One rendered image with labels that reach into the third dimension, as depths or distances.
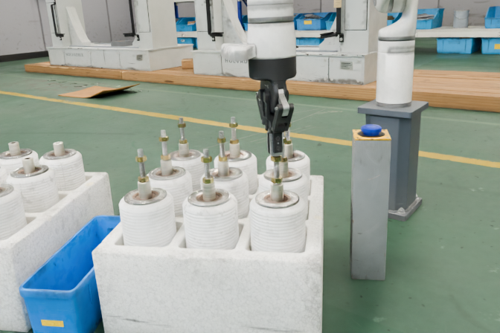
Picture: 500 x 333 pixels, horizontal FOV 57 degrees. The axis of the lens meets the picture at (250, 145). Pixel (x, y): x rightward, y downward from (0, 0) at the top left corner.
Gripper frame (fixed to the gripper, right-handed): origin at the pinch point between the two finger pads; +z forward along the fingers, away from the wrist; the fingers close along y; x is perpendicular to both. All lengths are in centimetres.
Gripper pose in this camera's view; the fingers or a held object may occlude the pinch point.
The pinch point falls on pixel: (274, 143)
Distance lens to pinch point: 75.7
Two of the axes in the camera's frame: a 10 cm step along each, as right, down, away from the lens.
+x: -9.6, 1.2, -2.4
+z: 0.5, 9.6, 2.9
